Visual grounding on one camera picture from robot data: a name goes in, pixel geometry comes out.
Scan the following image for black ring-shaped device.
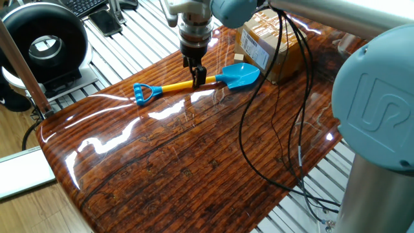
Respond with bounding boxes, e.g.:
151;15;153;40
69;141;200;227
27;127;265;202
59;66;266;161
0;2;90;85

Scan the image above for white wrist mounting bracket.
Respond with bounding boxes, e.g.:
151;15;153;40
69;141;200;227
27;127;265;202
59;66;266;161
160;0;214;28

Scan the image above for black smartphone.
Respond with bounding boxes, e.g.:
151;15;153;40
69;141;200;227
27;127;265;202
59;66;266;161
88;9;123;37

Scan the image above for slanted brown frame post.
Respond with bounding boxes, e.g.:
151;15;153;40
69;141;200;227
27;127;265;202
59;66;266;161
0;19;54;119

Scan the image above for black computer mouse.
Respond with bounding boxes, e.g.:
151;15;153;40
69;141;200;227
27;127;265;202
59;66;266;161
118;0;139;10

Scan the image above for black cable bundle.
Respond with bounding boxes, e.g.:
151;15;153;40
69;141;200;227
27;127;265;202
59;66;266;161
238;8;342;224

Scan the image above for grey ribbed aluminium table base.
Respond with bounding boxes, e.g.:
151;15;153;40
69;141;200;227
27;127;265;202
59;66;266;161
250;139;355;233

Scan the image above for black keyboard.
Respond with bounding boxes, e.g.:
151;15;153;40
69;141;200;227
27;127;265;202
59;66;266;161
60;0;108;19

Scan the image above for blue yellow toy shovel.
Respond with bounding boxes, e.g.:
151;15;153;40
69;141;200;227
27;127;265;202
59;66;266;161
133;62;261;107

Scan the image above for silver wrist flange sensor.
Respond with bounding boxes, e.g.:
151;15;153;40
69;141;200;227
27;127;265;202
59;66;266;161
177;12;214;49

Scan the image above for black floor cable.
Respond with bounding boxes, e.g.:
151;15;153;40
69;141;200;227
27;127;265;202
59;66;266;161
21;109;45;151

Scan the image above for white flat panel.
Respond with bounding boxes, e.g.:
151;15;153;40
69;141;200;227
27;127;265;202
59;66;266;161
0;145;56;201

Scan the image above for white device base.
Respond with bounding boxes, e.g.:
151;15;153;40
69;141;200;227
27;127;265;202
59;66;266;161
1;54;100;98

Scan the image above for cardboard box with yellow tape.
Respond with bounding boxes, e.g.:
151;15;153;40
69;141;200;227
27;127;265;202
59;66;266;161
234;8;308;85

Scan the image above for metal stand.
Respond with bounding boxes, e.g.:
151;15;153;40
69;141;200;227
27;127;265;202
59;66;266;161
108;0;127;25

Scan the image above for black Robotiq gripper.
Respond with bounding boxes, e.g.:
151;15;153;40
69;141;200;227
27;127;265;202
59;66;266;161
179;43;208;89

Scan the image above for black shoe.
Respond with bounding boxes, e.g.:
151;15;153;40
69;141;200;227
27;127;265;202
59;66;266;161
0;85;32;113

